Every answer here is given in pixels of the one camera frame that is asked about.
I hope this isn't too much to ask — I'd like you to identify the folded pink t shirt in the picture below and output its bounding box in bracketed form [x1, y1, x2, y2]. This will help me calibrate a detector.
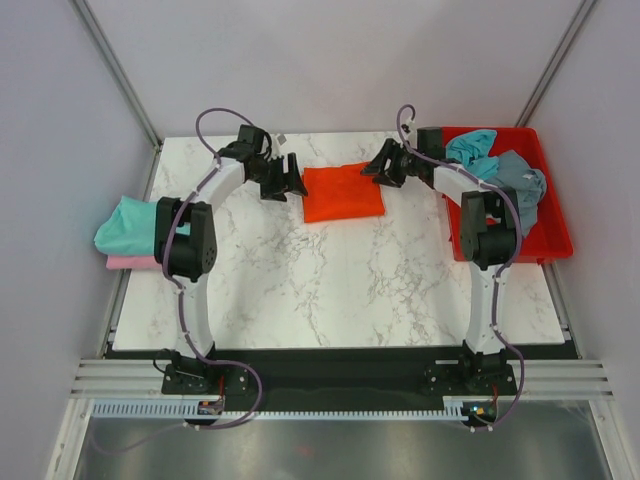
[106, 255, 161, 270]

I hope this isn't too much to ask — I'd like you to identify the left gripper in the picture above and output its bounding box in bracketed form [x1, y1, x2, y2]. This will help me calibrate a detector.
[249, 155, 307, 204]

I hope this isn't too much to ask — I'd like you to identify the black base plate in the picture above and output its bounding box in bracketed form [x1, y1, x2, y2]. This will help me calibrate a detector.
[159, 349, 517, 416]

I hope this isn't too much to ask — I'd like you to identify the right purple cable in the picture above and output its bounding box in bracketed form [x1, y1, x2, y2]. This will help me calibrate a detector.
[396, 104, 525, 434]

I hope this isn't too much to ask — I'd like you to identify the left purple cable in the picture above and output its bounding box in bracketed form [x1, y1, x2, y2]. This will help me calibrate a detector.
[162, 106, 264, 431]

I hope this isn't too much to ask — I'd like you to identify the folded teal t shirt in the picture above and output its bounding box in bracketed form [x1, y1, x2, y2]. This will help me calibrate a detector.
[93, 194, 194, 256]

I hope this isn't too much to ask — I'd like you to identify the right corner frame post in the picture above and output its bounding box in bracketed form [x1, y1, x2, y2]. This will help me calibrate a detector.
[515, 0, 600, 127]

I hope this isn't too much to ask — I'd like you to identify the corner frame post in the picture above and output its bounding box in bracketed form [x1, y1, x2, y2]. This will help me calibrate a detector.
[69, 0, 162, 151]
[515, 0, 600, 127]

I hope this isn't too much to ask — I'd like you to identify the purple cable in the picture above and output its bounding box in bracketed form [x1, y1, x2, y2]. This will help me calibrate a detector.
[396, 104, 525, 434]
[162, 106, 264, 431]

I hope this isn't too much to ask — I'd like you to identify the red plastic bin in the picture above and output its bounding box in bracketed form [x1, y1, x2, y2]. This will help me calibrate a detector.
[436, 125, 574, 265]

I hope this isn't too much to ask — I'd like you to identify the aluminium frame rail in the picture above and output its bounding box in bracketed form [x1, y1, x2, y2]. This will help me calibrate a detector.
[71, 359, 613, 400]

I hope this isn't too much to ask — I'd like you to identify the grey t shirt in bin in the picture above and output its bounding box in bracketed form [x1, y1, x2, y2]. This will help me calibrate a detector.
[488, 150, 547, 237]

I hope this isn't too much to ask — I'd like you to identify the left corner frame post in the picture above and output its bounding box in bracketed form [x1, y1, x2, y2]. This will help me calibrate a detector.
[69, 0, 162, 151]

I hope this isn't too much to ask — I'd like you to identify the cyan t shirt in bin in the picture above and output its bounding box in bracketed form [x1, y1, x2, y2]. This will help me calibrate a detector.
[445, 129, 499, 180]

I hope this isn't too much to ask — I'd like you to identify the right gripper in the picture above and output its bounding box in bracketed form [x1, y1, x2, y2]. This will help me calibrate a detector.
[360, 139, 423, 189]

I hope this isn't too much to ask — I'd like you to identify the orange t shirt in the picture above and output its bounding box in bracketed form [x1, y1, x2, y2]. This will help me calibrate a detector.
[302, 162, 386, 223]

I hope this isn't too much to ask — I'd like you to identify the white cable duct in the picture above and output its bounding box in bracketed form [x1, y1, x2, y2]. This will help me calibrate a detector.
[91, 399, 468, 421]

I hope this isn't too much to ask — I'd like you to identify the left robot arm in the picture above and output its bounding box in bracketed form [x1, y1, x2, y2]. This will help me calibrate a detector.
[154, 124, 308, 393]

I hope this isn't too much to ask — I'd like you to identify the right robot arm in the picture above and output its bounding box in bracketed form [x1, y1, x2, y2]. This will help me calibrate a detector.
[361, 138, 523, 395]

